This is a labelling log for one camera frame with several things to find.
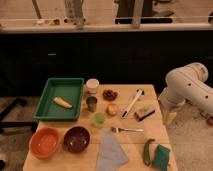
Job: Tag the green plastic tray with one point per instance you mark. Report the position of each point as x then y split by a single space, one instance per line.
70 89

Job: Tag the grey blue cloth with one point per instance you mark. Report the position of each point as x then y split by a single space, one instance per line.
111 155

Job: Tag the small metal cup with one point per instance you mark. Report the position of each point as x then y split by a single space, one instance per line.
91 103

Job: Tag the yellow corn piece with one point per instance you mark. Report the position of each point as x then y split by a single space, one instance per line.
61 102

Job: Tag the purple bowl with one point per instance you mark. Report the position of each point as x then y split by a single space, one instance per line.
76 139

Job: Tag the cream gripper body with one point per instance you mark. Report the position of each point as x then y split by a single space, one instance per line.
169 117

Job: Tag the green chili pepper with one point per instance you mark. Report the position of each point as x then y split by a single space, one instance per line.
146 154

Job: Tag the teal sponge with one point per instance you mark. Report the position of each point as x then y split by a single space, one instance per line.
161 158

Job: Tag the white lidded jar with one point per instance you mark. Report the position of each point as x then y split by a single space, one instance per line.
92 85

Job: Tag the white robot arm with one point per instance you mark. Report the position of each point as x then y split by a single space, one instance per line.
183 84

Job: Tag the orange bowl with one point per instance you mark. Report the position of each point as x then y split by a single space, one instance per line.
44 143

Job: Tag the brown black eraser block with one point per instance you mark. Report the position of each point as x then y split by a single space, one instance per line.
144 112

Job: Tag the black chair base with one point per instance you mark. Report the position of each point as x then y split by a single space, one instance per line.
9 117

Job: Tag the red yellow apple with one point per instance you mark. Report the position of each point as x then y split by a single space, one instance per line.
112 109

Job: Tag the small green cup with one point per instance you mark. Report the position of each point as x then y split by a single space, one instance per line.
98 120

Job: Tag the dark brown pastry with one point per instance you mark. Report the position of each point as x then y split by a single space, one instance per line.
109 95

